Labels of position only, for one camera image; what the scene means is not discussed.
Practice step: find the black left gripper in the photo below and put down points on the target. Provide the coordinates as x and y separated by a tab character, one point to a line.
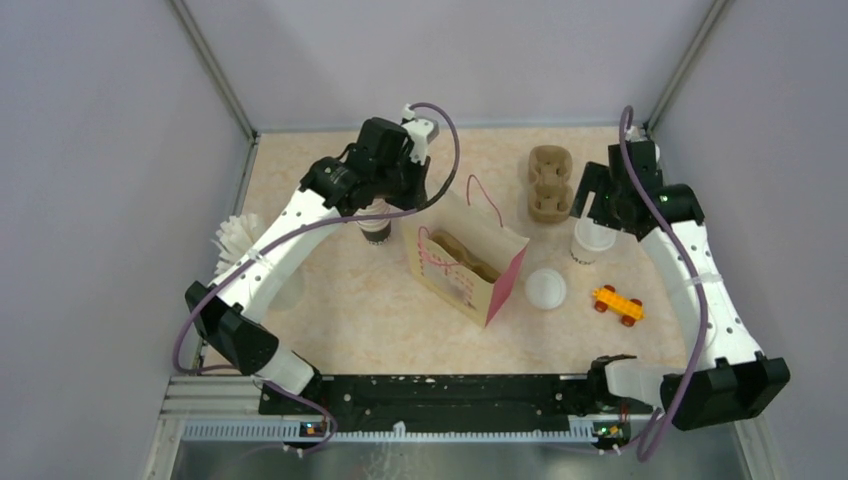
417	193

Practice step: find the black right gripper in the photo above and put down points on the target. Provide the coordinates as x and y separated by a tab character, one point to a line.
595	178

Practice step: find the white plastic cup lid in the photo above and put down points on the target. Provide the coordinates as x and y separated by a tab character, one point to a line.
593	237

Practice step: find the white paper coffee cup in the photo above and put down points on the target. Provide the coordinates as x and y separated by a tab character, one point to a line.
584	257

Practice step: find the cream Cakes paper bag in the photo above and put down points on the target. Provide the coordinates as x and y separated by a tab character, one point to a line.
475	220

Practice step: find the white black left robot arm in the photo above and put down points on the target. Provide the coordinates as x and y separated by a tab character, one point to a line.
388	161

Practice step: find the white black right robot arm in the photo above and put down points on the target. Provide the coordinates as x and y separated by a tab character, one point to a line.
733	379

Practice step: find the brown pulp cup carrier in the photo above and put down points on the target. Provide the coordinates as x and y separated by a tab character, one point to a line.
550	197

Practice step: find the stack of white paper cups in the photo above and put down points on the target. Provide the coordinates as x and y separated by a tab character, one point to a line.
376	229

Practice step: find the yellow toy car red wheels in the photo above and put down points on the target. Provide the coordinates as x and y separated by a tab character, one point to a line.
607	300

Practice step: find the stack of translucent lids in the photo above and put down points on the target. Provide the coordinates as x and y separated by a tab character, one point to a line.
545	289

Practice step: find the bundle of white paper straws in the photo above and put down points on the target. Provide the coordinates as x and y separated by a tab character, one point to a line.
234	237

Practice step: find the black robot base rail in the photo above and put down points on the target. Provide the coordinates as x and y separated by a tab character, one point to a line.
470	403

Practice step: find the grey slotted cable duct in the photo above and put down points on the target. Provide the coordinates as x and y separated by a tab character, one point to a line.
283	431

